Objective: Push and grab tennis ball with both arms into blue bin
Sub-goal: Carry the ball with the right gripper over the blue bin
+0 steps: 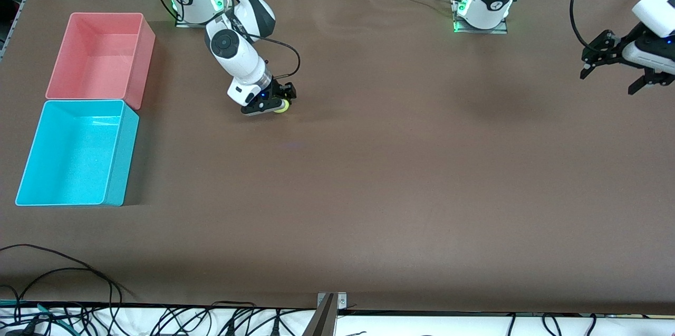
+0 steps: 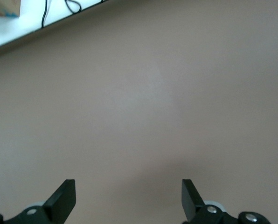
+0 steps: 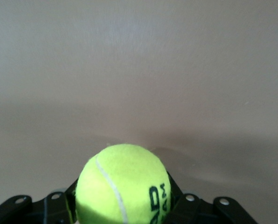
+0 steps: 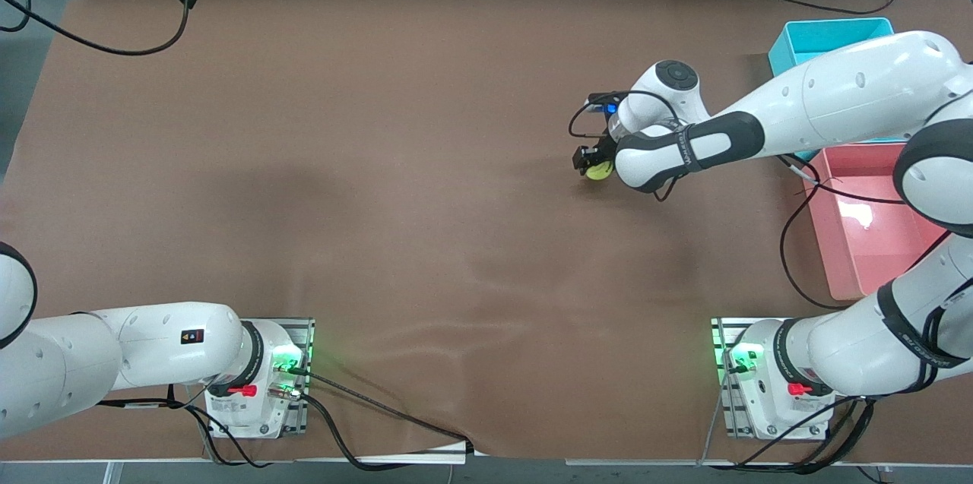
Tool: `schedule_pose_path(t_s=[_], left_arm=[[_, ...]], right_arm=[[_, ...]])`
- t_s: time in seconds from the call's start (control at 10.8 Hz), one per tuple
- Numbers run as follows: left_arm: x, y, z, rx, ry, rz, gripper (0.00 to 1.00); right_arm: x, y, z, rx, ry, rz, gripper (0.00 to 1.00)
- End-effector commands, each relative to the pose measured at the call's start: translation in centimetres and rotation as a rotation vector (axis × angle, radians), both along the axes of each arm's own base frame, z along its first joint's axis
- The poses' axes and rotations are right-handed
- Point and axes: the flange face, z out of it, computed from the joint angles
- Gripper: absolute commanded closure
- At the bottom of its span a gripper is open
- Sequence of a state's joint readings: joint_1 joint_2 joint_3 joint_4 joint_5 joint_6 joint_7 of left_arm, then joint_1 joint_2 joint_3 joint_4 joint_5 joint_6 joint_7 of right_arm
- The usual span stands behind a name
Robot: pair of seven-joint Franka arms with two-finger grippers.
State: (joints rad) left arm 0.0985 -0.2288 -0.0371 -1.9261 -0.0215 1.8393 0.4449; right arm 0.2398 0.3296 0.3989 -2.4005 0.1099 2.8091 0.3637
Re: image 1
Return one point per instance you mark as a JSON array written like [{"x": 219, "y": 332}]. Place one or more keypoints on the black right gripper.
[{"x": 278, "y": 89}]

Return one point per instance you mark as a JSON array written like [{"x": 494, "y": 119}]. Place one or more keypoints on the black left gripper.
[{"x": 613, "y": 50}]

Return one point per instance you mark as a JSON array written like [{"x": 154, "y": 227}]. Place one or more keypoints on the yellow tennis ball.
[{"x": 283, "y": 106}]

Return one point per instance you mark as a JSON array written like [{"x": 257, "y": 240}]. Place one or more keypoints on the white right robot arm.
[{"x": 237, "y": 56}]

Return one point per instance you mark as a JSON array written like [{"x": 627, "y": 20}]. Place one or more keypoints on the pink plastic bin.
[{"x": 100, "y": 56}]

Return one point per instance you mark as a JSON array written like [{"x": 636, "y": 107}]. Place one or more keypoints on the blue plastic bin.
[{"x": 68, "y": 156}]

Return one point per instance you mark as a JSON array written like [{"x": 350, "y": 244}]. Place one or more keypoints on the dark metal pole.
[{"x": 321, "y": 323}]

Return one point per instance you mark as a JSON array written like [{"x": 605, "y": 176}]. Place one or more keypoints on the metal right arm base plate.
[{"x": 203, "y": 25}]

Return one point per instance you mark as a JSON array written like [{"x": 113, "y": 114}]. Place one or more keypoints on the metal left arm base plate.
[{"x": 482, "y": 31}]

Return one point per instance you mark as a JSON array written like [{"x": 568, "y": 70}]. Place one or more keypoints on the metal table edge bracket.
[{"x": 341, "y": 301}]

